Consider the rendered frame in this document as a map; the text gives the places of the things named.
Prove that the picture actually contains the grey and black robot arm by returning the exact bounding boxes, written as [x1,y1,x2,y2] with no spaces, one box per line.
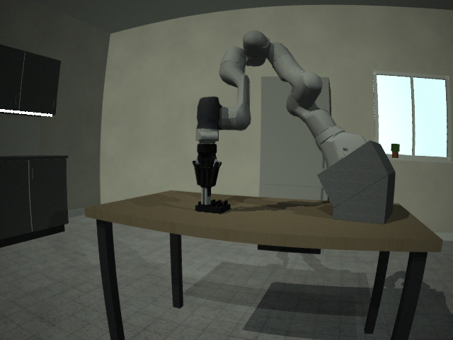
[196,30,367,168]

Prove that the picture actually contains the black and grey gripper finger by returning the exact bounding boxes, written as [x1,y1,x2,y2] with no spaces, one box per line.
[205,158,222,205]
[193,158,206,204]

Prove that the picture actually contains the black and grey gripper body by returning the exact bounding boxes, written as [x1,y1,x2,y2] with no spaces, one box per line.
[197,144,217,168]

